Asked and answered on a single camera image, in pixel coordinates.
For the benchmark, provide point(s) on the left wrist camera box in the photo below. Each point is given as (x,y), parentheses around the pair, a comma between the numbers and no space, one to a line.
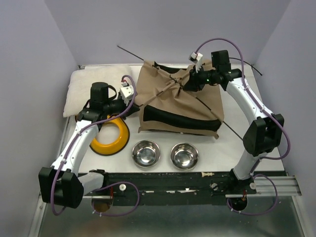
(127,93)

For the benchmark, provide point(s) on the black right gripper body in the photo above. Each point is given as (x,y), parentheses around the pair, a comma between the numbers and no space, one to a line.
(203,77)

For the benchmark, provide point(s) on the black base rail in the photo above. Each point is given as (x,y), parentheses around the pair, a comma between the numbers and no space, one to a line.
(164,188)

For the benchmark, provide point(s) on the aluminium extrusion rail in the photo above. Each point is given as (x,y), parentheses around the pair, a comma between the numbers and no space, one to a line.
(283,186)

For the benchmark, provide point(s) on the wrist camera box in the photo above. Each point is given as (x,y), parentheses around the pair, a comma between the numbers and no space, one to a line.
(196,58)
(127,93)

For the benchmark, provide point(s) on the right steel pet bowl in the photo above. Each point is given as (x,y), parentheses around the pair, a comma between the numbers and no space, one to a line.
(184,156)

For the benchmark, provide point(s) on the left steel pet bowl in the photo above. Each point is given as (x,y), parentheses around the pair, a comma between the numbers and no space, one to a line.
(145,153)

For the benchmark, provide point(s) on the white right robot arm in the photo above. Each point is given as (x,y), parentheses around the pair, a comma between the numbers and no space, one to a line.
(265,127)

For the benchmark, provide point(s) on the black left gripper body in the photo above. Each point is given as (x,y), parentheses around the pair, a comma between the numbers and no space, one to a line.
(114,106)

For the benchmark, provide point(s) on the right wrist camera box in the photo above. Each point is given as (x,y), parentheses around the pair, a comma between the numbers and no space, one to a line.
(196,58)

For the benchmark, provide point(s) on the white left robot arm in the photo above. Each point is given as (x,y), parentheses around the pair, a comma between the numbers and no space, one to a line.
(60,183)

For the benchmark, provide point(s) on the steel pet bowl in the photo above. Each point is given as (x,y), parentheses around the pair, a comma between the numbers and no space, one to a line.
(145,153)
(184,156)

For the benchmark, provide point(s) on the white chess piece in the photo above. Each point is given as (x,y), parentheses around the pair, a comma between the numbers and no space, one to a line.
(207,174)

